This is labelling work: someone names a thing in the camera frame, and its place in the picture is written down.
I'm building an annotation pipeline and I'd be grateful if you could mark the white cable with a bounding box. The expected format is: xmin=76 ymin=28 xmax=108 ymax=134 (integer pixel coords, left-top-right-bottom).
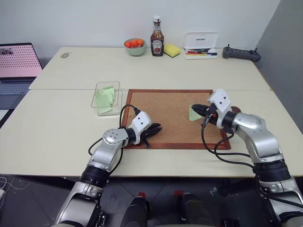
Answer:
xmin=0 ymin=176 xmax=16 ymax=191

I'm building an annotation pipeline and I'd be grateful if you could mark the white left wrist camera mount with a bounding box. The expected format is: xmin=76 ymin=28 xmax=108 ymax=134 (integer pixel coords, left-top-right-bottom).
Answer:
xmin=128 ymin=112 xmax=152 ymax=145

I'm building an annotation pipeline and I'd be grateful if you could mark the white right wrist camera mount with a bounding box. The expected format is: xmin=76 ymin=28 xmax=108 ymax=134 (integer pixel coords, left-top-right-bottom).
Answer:
xmin=207 ymin=88 xmax=233 ymax=127

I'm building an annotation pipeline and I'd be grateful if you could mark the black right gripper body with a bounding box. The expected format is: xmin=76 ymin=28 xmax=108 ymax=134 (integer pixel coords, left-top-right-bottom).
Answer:
xmin=203 ymin=104 xmax=222 ymax=126

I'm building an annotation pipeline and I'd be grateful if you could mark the yellow sponge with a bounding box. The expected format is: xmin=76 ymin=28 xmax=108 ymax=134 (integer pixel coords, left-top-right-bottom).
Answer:
xmin=163 ymin=43 xmax=181 ymax=58

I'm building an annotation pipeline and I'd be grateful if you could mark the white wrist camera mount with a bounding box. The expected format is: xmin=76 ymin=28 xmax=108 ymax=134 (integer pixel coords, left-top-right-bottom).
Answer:
xmin=128 ymin=112 xmax=152 ymax=145
xmin=207 ymin=88 xmax=233 ymax=127

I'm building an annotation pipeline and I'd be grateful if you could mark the open laptop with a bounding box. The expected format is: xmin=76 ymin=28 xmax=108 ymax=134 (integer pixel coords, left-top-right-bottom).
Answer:
xmin=0 ymin=42 xmax=44 ymax=112

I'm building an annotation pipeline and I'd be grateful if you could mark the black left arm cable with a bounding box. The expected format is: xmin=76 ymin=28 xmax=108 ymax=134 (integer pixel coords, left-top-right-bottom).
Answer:
xmin=88 ymin=104 xmax=143 ymax=173

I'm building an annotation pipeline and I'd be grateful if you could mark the white open pencil case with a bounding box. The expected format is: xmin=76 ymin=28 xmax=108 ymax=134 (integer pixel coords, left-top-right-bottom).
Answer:
xmin=184 ymin=31 xmax=219 ymax=60

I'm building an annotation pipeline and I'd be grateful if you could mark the ketchup bottle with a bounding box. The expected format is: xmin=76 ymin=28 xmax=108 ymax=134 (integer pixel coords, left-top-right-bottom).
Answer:
xmin=150 ymin=15 xmax=165 ymax=57

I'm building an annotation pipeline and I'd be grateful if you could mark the black remote controller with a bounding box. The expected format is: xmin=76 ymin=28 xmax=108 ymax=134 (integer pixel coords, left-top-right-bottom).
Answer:
xmin=222 ymin=44 xmax=262 ymax=63

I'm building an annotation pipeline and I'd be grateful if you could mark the clear plastic box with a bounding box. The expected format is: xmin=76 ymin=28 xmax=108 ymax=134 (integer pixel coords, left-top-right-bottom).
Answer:
xmin=90 ymin=81 xmax=123 ymax=117

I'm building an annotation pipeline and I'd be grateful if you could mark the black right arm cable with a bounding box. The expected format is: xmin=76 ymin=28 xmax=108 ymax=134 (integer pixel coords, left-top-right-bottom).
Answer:
xmin=201 ymin=115 xmax=257 ymax=169

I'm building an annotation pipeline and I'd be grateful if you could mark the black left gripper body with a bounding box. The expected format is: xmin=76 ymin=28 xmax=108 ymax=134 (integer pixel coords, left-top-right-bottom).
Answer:
xmin=139 ymin=126 xmax=153 ymax=148

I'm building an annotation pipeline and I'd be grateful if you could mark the pale green bowl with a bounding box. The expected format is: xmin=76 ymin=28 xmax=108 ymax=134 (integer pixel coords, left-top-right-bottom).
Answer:
xmin=124 ymin=38 xmax=147 ymax=57

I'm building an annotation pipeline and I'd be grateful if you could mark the green paper note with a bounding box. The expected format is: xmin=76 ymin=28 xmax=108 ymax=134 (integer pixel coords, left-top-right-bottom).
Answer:
xmin=102 ymin=85 xmax=116 ymax=105
xmin=94 ymin=89 xmax=112 ymax=108
xmin=188 ymin=104 xmax=202 ymax=122
xmin=97 ymin=106 xmax=113 ymax=116

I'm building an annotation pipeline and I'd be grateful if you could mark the dark rounded shape red cap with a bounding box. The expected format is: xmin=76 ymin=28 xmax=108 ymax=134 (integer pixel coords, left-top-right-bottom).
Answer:
xmin=122 ymin=192 xmax=150 ymax=227
xmin=173 ymin=190 xmax=215 ymax=227

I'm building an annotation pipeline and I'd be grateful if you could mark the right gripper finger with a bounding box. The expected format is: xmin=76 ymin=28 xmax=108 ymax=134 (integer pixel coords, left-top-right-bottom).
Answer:
xmin=193 ymin=108 xmax=211 ymax=118
xmin=191 ymin=103 xmax=211 ymax=111

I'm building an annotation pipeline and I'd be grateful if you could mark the wood-framed cork board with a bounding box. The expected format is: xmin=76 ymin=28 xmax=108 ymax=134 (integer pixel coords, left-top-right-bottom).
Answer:
xmin=122 ymin=89 xmax=232 ymax=150

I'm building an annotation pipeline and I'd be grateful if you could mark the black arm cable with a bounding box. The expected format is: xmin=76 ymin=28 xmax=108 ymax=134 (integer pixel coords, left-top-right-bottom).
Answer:
xmin=201 ymin=115 xmax=257 ymax=169
xmin=88 ymin=104 xmax=143 ymax=173

